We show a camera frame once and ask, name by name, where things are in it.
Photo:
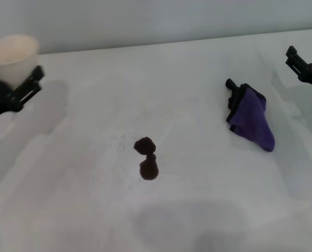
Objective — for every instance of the white paper cup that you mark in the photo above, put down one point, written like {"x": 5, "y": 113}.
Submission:
{"x": 14, "y": 65}

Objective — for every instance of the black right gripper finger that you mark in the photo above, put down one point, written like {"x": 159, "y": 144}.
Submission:
{"x": 297, "y": 63}

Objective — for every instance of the black water stain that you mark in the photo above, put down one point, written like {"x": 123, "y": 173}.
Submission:
{"x": 148, "y": 170}

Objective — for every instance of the purple rag with black trim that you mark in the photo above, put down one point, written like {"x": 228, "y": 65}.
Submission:
{"x": 250, "y": 115}

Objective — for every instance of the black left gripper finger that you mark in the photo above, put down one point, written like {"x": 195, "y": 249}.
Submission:
{"x": 24, "y": 89}

